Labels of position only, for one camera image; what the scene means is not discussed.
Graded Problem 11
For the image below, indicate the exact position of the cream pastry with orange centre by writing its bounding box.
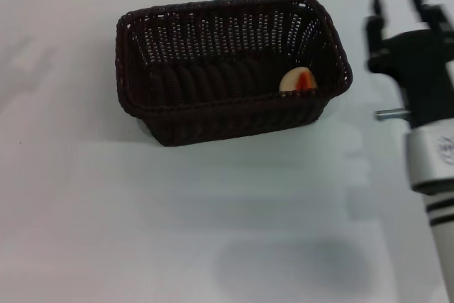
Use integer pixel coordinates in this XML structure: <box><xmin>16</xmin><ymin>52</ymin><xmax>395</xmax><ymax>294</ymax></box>
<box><xmin>279</xmin><ymin>67</ymin><xmax>318</xmax><ymax>100</ymax></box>

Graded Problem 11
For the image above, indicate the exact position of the black woven plastic basket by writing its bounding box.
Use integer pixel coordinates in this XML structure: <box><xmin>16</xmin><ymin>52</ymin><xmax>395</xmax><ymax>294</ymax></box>
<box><xmin>115</xmin><ymin>0</ymin><xmax>354</xmax><ymax>148</ymax></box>

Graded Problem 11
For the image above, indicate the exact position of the silver cylindrical wrist connector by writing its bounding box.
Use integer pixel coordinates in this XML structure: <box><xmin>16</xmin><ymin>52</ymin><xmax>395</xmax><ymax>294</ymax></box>
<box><xmin>375</xmin><ymin>109</ymin><xmax>413</xmax><ymax>122</ymax></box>

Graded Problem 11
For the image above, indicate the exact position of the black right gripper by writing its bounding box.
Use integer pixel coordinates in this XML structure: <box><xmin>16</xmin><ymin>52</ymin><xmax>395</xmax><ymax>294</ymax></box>
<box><xmin>362</xmin><ymin>0</ymin><xmax>454</xmax><ymax>131</ymax></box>

